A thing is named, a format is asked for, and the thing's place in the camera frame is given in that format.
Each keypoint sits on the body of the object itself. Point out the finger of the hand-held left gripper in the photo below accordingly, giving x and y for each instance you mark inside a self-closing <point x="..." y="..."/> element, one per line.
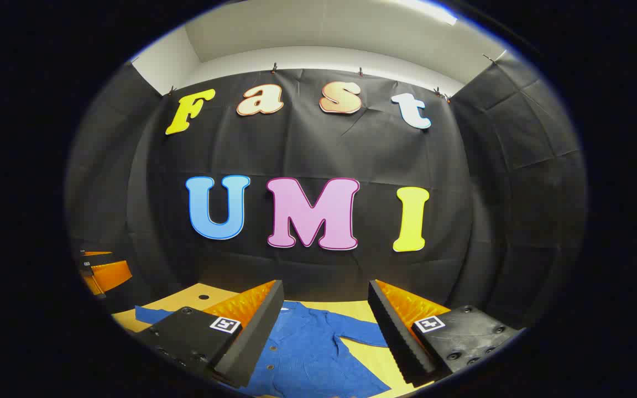
<point x="111" y="275"/>

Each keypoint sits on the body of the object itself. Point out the blue button-up shirt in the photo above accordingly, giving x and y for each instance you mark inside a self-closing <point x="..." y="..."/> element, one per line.
<point x="307" y="354"/>

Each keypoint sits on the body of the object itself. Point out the black backdrop cloth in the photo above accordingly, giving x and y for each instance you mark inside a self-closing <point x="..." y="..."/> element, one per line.
<point x="351" y="149"/>

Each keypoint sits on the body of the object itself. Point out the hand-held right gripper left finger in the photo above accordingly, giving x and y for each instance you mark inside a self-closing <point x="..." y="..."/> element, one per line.
<point x="252" y="342"/>

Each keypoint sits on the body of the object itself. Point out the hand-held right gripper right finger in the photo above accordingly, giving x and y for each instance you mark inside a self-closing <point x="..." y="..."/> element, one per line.
<point x="398" y="337"/>

